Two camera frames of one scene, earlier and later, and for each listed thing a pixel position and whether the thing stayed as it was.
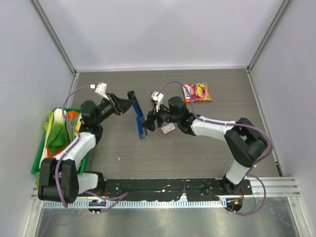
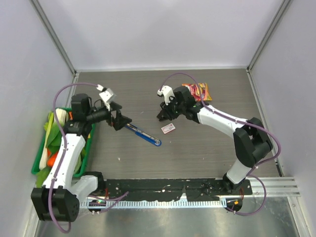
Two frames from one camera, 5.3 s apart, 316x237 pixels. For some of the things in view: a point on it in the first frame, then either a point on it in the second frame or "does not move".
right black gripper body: x=158 y=116 → x=173 y=109
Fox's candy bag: x=199 y=92 does not move
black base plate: x=189 y=189 does not move
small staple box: x=168 y=128 does not move
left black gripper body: x=118 y=109 → x=114 y=122
